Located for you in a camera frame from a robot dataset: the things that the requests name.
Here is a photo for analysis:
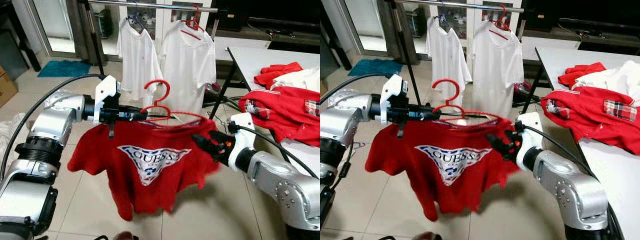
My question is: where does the red plastic clothes hanger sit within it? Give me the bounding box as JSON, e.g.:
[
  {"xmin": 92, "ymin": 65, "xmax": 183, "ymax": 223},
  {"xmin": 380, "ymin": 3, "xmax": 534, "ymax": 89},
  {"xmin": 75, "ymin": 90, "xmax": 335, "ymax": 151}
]
[
  {"xmin": 140, "ymin": 79, "xmax": 213, "ymax": 126},
  {"xmin": 180, "ymin": 5, "xmax": 206, "ymax": 41},
  {"xmin": 487, "ymin": 5, "xmax": 513, "ymax": 41},
  {"xmin": 431, "ymin": 78, "xmax": 501, "ymax": 126}
]

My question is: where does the red printed t-shirt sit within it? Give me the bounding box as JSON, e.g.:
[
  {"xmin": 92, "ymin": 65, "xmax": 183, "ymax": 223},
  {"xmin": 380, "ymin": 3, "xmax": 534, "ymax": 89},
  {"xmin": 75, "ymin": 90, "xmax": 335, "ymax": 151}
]
[
  {"xmin": 67, "ymin": 114, "xmax": 221, "ymax": 222},
  {"xmin": 365, "ymin": 114, "xmax": 521, "ymax": 222}
]

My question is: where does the white t-shirt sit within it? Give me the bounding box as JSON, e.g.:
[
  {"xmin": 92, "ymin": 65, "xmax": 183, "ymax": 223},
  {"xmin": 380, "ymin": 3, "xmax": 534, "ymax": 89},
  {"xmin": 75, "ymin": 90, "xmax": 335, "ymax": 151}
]
[
  {"xmin": 116, "ymin": 17, "xmax": 163, "ymax": 108},
  {"xmin": 159, "ymin": 20, "xmax": 217, "ymax": 115},
  {"xmin": 470, "ymin": 20, "xmax": 526, "ymax": 118},
  {"xmin": 426, "ymin": 17, "xmax": 472, "ymax": 106}
]

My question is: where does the teal floor mat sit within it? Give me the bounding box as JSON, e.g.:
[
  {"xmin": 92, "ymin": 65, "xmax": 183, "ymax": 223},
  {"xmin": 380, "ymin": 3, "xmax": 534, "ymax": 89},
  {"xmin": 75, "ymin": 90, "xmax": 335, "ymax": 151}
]
[
  {"xmin": 348, "ymin": 59, "xmax": 403, "ymax": 77},
  {"xmin": 37, "ymin": 60, "xmax": 92, "ymax": 78}
]

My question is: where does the red garment with plaid trim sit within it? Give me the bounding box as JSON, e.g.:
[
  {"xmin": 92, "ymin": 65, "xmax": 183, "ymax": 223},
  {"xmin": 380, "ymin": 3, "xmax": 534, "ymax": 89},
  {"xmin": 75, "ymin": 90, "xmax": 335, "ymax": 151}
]
[
  {"xmin": 540, "ymin": 86, "xmax": 640, "ymax": 155},
  {"xmin": 238, "ymin": 86, "xmax": 320, "ymax": 147}
]

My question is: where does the plain red garment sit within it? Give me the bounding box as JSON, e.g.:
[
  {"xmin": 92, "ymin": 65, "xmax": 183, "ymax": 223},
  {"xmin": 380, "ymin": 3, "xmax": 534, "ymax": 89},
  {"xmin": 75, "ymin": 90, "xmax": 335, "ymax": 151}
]
[
  {"xmin": 254, "ymin": 62, "xmax": 304, "ymax": 90},
  {"xmin": 557, "ymin": 62, "xmax": 607, "ymax": 90}
]

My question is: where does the grey curtain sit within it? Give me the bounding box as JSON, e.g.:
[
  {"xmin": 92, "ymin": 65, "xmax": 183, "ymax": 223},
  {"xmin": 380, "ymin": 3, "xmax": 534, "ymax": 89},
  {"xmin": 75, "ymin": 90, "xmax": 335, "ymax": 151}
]
[{"xmin": 66, "ymin": 0, "xmax": 93, "ymax": 63}]

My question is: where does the white framed glass door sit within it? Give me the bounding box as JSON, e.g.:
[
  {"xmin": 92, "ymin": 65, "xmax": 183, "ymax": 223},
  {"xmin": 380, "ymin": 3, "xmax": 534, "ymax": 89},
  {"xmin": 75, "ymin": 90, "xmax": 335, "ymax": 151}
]
[
  {"xmin": 27, "ymin": 0, "xmax": 76, "ymax": 56},
  {"xmin": 342, "ymin": 0, "xmax": 386, "ymax": 53}
]

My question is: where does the white crumpled garment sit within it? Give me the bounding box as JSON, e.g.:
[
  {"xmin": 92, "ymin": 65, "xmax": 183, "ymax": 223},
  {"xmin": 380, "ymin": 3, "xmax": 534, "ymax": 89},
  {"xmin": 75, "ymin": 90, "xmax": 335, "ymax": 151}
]
[
  {"xmin": 272, "ymin": 67, "xmax": 320, "ymax": 93},
  {"xmin": 575, "ymin": 60, "xmax": 640, "ymax": 101}
]

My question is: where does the black chrome clothes rack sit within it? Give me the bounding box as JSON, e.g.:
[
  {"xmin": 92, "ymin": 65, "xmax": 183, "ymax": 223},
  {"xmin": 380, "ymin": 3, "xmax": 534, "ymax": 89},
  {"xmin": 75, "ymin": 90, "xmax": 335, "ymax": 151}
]
[
  {"xmin": 80, "ymin": 0, "xmax": 221, "ymax": 78},
  {"xmin": 390, "ymin": 0, "xmax": 526, "ymax": 78}
]

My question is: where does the crumpled cream garment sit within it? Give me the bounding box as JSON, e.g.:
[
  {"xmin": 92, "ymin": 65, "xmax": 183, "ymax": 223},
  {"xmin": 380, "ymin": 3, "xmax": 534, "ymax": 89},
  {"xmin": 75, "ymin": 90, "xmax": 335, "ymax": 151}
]
[{"xmin": 0, "ymin": 112, "xmax": 26, "ymax": 166}]

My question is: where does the brown cardboard box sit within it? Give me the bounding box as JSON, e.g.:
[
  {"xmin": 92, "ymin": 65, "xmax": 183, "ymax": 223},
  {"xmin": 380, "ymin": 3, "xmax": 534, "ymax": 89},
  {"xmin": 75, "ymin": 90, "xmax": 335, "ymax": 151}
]
[{"xmin": 0, "ymin": 65, "xmax": 18, "ymax": 108}]

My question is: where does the black tv bench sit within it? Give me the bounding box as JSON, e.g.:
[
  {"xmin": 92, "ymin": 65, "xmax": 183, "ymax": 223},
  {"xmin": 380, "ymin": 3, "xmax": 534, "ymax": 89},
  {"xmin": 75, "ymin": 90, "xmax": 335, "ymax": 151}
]
[
  {"xmin": 215, "ymin": 0, "xmax": 320, "ymax": 51},
  {"xmin": 520, "ymin": 0, "xmax": 640, "ymax": 51}
]

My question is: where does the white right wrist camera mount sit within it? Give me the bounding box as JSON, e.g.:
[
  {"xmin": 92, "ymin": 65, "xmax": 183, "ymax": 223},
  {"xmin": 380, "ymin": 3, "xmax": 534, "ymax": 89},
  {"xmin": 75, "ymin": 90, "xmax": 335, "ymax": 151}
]
[
  {"xmin": 515, "ymin": 112, "xmax": 544, "ymax": 171},
  {"xmin": 227, "ymin": 112, "xmax": 257, "ymax": 169}
]

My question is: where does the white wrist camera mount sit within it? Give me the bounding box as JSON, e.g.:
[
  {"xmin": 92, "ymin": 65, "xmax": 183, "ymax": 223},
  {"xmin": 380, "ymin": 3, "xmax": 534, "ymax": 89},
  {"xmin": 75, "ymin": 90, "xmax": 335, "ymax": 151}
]
[
  {"xmin": 380, "ymin": 74, "xmax": 408, "ymax": 126},
  {"xmin": 227, "ymin": 112, "xmax": 257, "ymax": 169},
  {"xmin": 94, "ymin": 75, "xmax": 122, "ymax": 126},
  {"xmin": 515, "ymin": 112, "xmax": 544, "ymax": 171}
]

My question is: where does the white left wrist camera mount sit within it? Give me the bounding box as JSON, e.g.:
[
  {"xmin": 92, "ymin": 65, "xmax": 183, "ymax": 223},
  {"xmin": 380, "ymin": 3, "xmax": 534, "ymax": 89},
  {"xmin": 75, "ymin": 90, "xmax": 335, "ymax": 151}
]
[
  {"xmin": 380, "ymin": 74, "xmax": 408, "ymax": 126},
  {"xmin": 94, "ymin": 75, "xmax": 122, "ymax": 126}
]

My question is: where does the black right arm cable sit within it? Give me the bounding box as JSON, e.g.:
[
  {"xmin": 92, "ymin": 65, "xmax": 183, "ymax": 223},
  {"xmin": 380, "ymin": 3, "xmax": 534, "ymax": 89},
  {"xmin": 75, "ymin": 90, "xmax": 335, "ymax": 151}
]
[
  {"xmin": 231, "ymin": 125, "xmax": 320, "ymax": 181},
  {"xmin": 521, "ymin": 125, "xmax": 626, "ymax": 240}
]

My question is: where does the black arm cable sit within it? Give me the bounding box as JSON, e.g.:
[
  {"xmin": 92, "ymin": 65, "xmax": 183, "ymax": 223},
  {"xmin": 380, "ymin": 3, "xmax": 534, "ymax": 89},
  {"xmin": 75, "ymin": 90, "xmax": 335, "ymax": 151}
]
[
  {"xmin": 521, "ymin": 125, "xmax": 626, "ymax": 240},
  {"xmin": 231, "ymin": 125, "xmax": 320, "ymax": 181},
  {"xmin": 320, "ymin": 73, "xmax": 387, "ymax": 193},
  {"xmin": 0, "ymin": 73, "xmax": 108, "ymax": 181}
]

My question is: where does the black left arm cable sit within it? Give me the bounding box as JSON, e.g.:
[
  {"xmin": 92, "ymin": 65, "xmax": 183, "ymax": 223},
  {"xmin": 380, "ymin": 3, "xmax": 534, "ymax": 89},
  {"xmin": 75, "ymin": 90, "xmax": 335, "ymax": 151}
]
[
  {"xmin": 0, "ymin": 73, "xmax": 108, "ymax": 181},
  {"xmin": 320, "ymin": 73, "xmax": 387, "ymax": 193}
]

